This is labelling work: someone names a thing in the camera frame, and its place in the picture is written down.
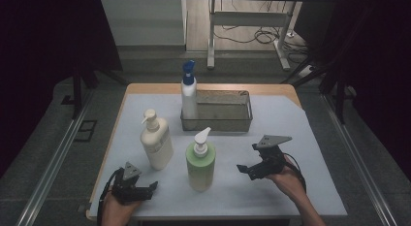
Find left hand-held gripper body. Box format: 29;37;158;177
111;161;153;205

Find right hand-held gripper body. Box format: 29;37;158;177
250;134;294;181

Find cream pump bottle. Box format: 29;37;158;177
140;108;174;172

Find green pump bottle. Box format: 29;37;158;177
185;126;217;193

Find grey metal mesh basket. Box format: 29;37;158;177
179;89;254;133

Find white spray bottle blue nozzle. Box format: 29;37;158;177
180;59;199;121

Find person's left hand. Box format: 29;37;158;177
100;186;143;226

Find person's right hand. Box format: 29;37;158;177
266;155;307;205

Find white table cover sheet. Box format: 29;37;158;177
87;93;349;219

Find black metal stand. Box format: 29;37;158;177
280;55;358;125
60;55;129;121

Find white panel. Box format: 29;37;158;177
100;0;188;48

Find left hand-held gripper cable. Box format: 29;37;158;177
96;167;125;226

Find hand-held gripper cable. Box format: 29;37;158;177
283;152;308;192
96;167;125;226

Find right hand-held gripper cable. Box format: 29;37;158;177
283;152;308;192

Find aluminium floor rail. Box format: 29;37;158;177
15;89;95;226
322;93;399;226

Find black cables on floor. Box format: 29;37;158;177
212;0;312;64

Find white metal stand frame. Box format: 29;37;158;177
206;0;292;72

